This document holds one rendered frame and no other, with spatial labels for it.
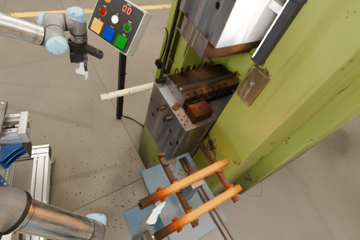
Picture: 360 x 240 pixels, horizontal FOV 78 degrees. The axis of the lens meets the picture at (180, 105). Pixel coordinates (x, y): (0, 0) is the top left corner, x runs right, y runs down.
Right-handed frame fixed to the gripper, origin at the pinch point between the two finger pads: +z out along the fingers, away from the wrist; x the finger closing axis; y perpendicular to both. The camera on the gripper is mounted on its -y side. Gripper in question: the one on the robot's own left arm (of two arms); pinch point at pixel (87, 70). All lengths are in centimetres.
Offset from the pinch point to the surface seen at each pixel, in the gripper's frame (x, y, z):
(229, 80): 17, -82, -6
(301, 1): 46, -64, -70
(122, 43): -15.0, -20.8, -7.4
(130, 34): -16.1, -25.6, -13.6
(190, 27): 17, -45, -41
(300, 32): 50, -68, -62
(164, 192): 75, -25, -7
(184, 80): 15, -52, -6
